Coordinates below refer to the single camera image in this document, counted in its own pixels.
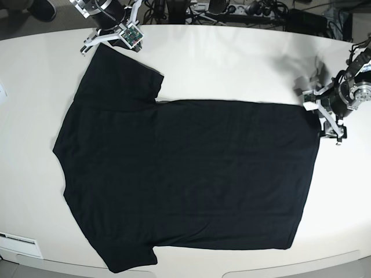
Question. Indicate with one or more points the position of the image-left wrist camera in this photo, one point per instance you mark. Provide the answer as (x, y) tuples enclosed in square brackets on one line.
[(131, 36)]

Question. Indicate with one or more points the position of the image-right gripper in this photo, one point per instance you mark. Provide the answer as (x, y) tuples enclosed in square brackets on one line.
[(339, 108)]

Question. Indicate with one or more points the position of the black T-shirt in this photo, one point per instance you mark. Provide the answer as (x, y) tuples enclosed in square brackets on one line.
[(210, 174)]

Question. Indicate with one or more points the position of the white power strip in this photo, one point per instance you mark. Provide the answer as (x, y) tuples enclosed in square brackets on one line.
[(255, 9)]

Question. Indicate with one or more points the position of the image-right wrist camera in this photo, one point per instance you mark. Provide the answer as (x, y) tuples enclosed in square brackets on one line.
[(309, 101)]

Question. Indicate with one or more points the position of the black equipment box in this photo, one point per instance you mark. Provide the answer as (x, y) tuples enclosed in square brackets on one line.
[(302, 22)]

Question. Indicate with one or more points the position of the image-right robot arm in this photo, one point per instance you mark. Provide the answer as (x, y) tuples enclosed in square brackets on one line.
[(357, 75)]

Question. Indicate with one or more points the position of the image-left robot arm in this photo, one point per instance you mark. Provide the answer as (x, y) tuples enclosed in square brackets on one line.
[(85, 9)]

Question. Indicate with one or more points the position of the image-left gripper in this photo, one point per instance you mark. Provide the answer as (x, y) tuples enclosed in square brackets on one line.
[(108, 15)]

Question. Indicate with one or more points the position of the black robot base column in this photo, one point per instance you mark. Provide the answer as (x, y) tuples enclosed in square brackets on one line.
[(177, 11)]

